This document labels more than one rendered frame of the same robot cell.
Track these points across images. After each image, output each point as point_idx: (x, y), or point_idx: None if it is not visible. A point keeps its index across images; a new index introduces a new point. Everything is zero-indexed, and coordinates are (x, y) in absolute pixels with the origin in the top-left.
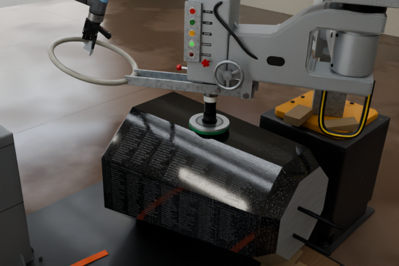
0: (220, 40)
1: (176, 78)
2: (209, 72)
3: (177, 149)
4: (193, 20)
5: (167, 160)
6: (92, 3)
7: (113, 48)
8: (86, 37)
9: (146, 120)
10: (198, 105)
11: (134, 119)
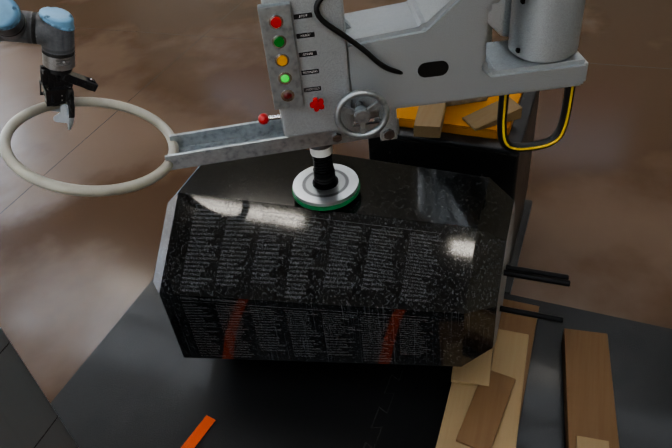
0: (334, 58)
1: (251, 130)
2: (324, 115)
3: (291, 245)
4: (281, 38)
5: (281, 267)
6: (47, 38)
7: (108, 105)
8: (54, 102)
9: (215, 209)
10: (281, 153)
11: (191, 212)
